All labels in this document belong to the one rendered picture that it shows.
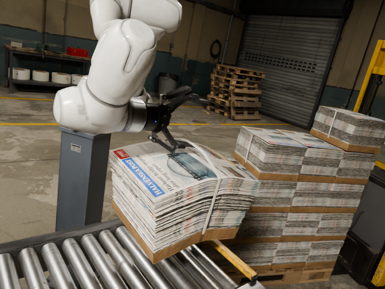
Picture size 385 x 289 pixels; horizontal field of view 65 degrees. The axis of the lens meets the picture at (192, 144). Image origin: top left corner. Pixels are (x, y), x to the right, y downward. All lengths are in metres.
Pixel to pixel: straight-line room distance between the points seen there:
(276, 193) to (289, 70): 7.77
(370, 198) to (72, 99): 2.62
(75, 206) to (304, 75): 8.20
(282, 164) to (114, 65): 1.47
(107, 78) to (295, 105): 8.85
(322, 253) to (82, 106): 2.18
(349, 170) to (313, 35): 7.36
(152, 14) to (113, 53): 0.57
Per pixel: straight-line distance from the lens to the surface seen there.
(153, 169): 0.85
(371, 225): 2.96
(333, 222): 2.43
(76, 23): 8.13
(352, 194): 2.40
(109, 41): 0.61
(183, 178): 0.82
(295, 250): 2.36
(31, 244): 1.15
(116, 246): 1.13
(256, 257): 2.20
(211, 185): 0.84
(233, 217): 1.01
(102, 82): 0.63
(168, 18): 1.17
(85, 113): 0.69
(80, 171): 1.69
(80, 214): 1.80
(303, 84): 9.28
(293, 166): 1.96
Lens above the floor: 1.49
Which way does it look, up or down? 17 degrees down
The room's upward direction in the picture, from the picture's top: 11 degrees clockwise
